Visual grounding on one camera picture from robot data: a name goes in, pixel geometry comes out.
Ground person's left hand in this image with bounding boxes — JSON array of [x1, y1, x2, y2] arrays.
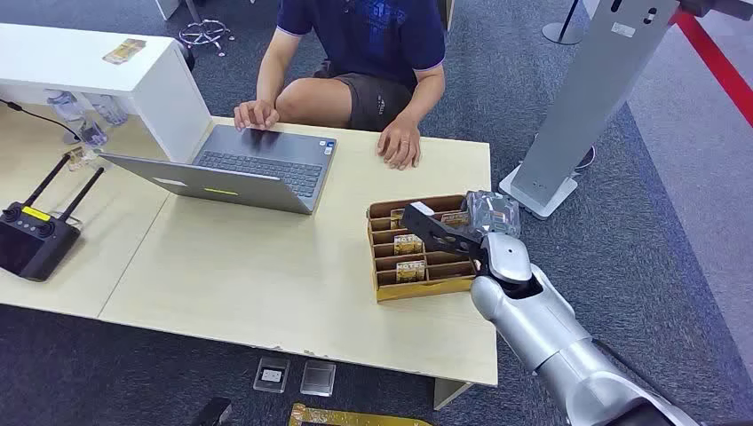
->
[[376, 117, 423, 171]]

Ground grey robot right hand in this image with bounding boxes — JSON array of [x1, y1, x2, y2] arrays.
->
[[464, 190, 523, 238]]

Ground person's right hand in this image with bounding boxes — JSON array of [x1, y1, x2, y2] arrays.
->
[[233, 99, 281, 132]]

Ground wooden card organizer box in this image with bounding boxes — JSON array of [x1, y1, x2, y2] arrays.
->
[[365, 194, 480, 304]]

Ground person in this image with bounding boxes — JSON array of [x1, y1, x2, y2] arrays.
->
[[233, 0, 447, 171]]

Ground grey laptop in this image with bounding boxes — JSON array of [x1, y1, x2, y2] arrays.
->
[[99, 123, 338, 217]]

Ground chrome chair base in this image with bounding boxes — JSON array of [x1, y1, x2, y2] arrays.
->
[[177, 0, 236, 59]]

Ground white desk shelf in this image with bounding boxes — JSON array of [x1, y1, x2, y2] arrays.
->
[[0, 22, 213, 164]]

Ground clear plastic water bottle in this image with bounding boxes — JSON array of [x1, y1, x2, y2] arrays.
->
[[44, 88, 111, 149], [88, 93, 130, 128]]

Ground grey metal kiosk stand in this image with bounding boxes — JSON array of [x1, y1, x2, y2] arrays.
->
[[498, 0, 685, 222]]

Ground pale desk leg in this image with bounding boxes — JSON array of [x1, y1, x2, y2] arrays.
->
[[432, 377, 475, 412]]

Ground grey stanchion base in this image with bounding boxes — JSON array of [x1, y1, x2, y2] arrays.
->
[[541, 0, 584, 47]]

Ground grey floor socket cover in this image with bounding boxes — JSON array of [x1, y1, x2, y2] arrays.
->
[[298, 359, 338, 398]]

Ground gold patterned sheet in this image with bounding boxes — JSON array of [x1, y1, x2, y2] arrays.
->
[[287, 402, 435, 426]]

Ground black remote controller with antennas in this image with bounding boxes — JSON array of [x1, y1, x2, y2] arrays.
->
[[0, 154, 107, 283]]

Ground floor socket with white outlet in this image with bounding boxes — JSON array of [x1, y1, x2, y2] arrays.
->
[[252, 356, 292, 395]]

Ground red barrier belt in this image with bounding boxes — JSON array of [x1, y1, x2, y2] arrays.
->
[[669, 8, 753, 129]]

